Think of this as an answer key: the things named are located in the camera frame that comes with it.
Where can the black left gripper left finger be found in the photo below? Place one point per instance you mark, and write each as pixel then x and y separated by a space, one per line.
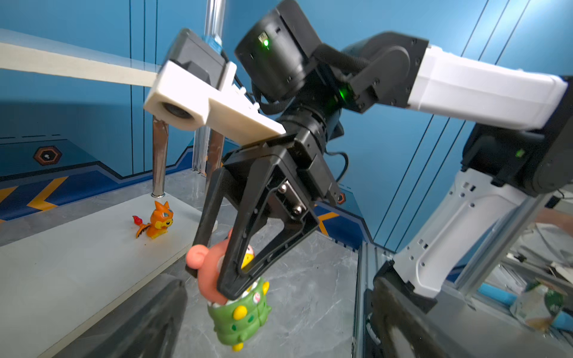
pixel 145 325

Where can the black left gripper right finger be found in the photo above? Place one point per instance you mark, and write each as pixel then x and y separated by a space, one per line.
pixel 404 330

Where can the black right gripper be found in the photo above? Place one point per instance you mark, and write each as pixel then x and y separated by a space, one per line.
pixel 273 185

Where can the orange dragon toy figure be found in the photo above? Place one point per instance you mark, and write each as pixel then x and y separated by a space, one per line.
pixel 160 221

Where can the white two-tier shelf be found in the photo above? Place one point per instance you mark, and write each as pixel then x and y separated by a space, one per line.
pixel 74 78

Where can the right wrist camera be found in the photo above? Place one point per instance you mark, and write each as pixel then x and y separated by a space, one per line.
pixel 195 88

